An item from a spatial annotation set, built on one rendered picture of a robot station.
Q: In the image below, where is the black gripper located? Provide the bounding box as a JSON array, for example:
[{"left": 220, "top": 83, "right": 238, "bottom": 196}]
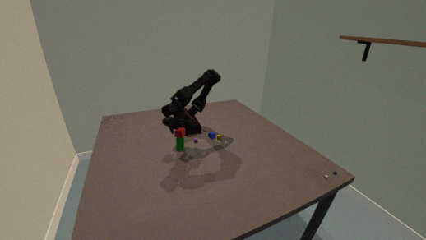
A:
[{"left": 163, "top": 110, "right": 197, "bottom": 136}]

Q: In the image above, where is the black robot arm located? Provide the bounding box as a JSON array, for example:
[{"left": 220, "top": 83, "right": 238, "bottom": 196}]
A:
[{"left": 162, "top": 70, "right": 221, "bottom": 130}]

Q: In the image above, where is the red block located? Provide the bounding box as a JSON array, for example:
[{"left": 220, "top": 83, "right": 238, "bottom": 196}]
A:
[{"left": 174, "top": 127, "right": 185, "bottom": 139}]

